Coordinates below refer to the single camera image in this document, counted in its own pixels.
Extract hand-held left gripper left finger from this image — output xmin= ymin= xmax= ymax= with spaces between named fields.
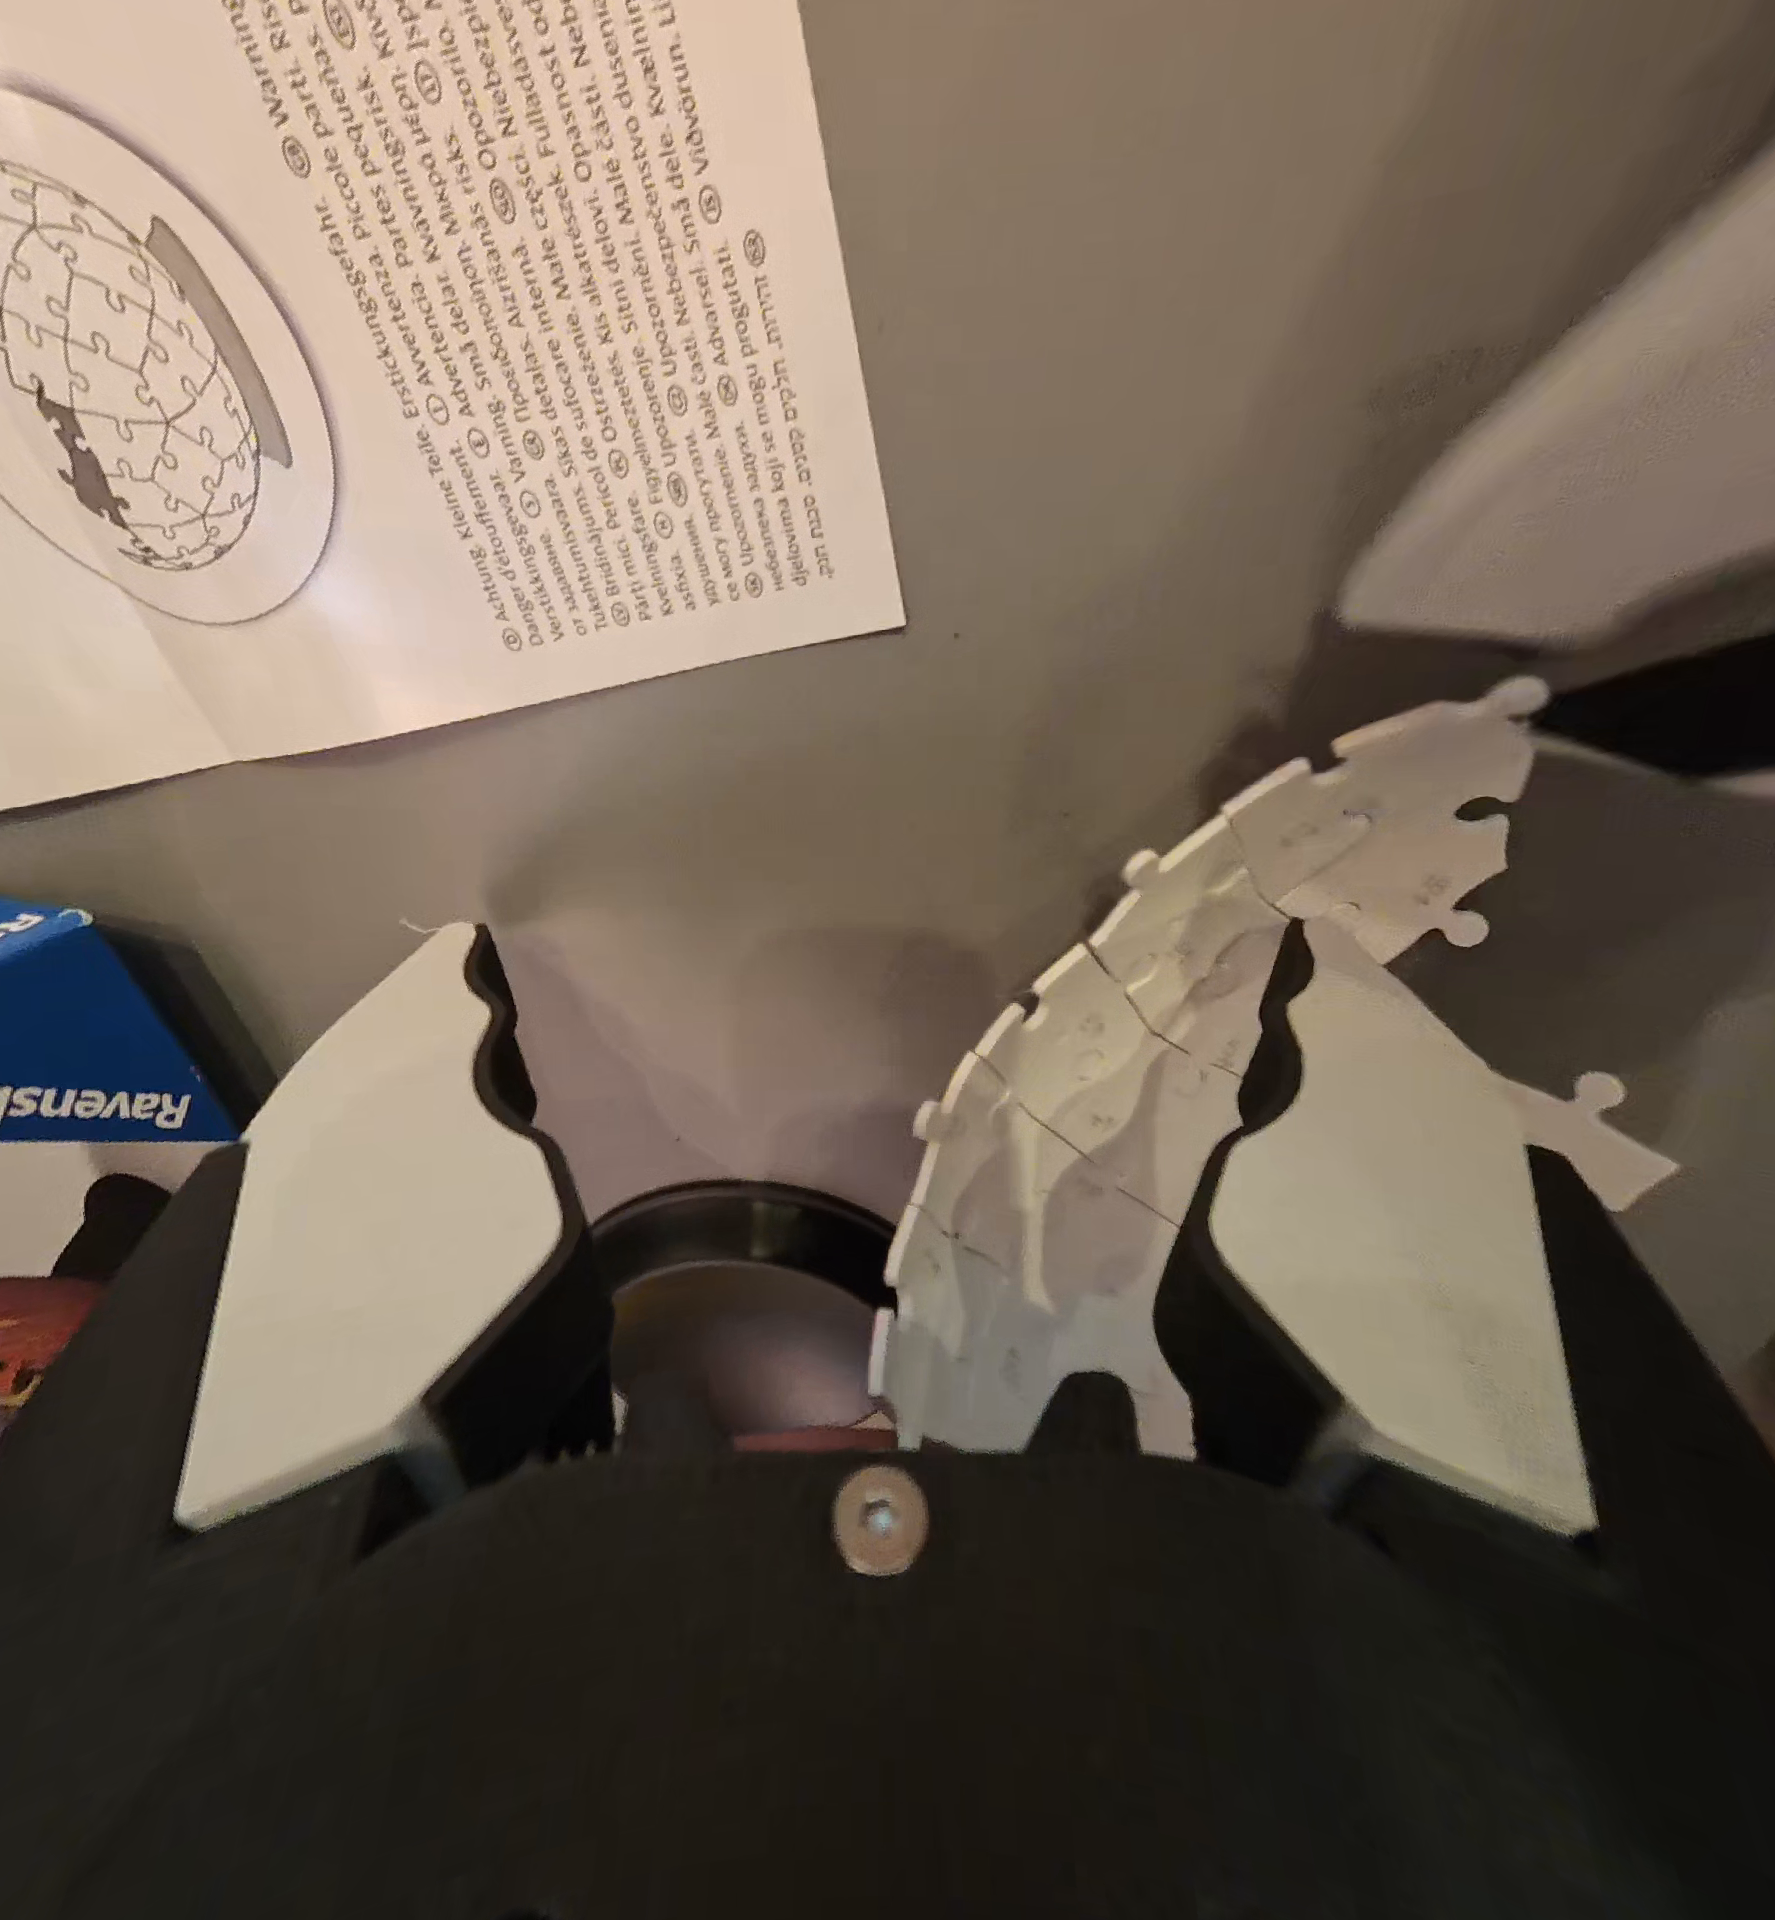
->
xmin=175 ymin=918 xmax=591 ymax=1536

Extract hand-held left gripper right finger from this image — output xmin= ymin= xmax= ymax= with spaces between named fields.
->
xmin=1192 ymin=918 xmax=1600 ymax=1537

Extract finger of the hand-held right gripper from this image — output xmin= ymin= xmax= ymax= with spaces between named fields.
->
xmin=1337 ymin=91 xmax=1775 ymax=782

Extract partly built white puzzle ball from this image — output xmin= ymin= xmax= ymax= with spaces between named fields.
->
xmin=868 ymin=675 xmax=1682 ymax=1455

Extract black round ball stand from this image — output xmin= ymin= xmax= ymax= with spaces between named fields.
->
xmin=587 ymin=1181 xmax=905 ymax=1450

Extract blue puzzle ball box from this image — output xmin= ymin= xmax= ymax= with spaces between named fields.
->
xmin=0 ymin=889 xmax=280 ymax=1563

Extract white paper instruction sheet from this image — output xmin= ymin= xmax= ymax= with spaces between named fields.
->
xmin=0 ymin=0 xmax=905 ymax=827

